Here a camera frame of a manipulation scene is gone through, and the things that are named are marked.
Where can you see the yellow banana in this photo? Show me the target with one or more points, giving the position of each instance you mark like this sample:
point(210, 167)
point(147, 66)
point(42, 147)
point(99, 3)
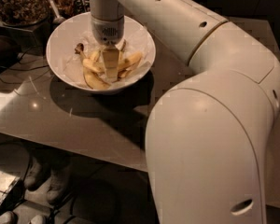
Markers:
point(92, 62)
point(107, 60)
point(90, 71)

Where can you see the yellow banana behind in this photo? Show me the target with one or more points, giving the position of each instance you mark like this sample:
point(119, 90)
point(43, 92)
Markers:
point(107, 60)

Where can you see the grey shoe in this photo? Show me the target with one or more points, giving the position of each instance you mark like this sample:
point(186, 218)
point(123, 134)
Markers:
point(38, 173)
point(59, 181)

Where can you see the grey shoe left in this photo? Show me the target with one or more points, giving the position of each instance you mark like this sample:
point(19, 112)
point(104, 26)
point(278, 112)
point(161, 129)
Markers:
point(38, 173)

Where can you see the white ceramic bowl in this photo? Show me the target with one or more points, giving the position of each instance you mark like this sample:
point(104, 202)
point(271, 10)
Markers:
point(64, 38)

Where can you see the grey shoe right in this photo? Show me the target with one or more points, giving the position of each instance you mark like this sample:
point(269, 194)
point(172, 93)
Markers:
point(59, 181)

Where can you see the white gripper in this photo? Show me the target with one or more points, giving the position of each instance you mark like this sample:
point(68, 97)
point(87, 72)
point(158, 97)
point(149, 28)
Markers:
point(107, 32)

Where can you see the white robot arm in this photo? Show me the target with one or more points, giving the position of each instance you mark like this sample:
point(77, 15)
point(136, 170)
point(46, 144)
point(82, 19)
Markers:
point(206, 137)

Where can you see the white spoon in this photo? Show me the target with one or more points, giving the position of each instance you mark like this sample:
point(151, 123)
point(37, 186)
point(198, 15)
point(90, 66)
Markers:
point(58, 19)

